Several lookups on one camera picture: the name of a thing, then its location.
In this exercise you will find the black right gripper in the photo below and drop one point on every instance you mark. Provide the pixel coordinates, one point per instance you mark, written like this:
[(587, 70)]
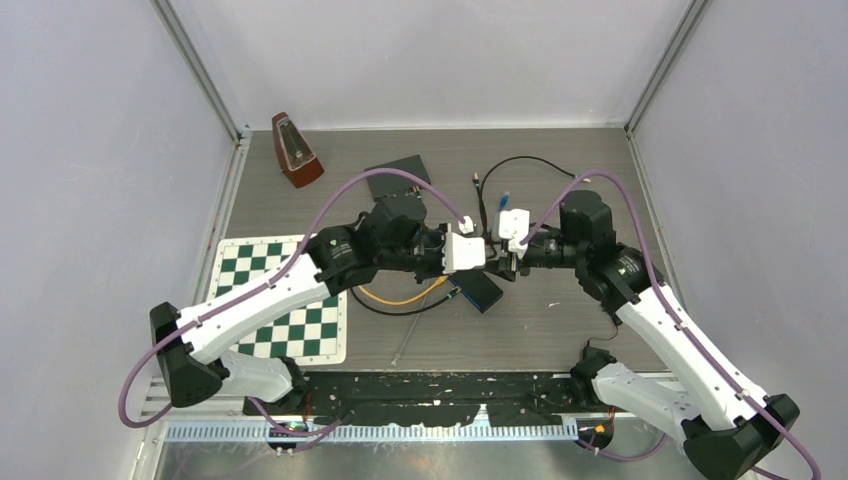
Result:
[(507, 266)]

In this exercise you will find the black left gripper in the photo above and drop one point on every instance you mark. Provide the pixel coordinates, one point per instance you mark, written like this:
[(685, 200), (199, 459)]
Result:
[(439, 235)]

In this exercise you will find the black blue network switch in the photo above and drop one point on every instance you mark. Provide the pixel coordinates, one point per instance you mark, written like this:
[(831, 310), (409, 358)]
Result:
[(476, 286)]

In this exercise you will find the dark grey network switch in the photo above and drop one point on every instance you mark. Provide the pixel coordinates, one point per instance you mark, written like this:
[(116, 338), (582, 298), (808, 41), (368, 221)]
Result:
[(385, 186)]

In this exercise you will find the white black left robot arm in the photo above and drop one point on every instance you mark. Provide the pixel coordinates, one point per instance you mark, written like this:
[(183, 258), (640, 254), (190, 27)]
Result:
[(193, 345)]

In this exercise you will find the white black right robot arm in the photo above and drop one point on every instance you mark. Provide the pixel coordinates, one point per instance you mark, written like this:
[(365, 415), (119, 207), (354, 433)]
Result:
[(724, 422)]

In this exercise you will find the green white chessboard mat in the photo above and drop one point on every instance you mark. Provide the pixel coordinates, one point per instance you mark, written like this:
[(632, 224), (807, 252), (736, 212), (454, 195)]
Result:
[(314, 335)]

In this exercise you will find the brown wooden metronome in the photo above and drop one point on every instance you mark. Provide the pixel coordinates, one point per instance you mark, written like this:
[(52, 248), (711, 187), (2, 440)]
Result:
[(297, 160)]

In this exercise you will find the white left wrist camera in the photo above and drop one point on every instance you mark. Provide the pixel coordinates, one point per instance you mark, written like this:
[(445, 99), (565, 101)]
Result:
[(462, 249)]

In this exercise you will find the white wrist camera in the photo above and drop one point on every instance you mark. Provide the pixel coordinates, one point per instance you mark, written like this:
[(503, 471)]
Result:
[(462, 249), (510, 227)]

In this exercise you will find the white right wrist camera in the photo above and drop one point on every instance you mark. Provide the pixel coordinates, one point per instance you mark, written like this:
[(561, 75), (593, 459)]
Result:
[(510, 227)]

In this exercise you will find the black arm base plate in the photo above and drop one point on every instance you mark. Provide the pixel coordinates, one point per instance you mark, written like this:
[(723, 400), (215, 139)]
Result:
[(440, 399)]

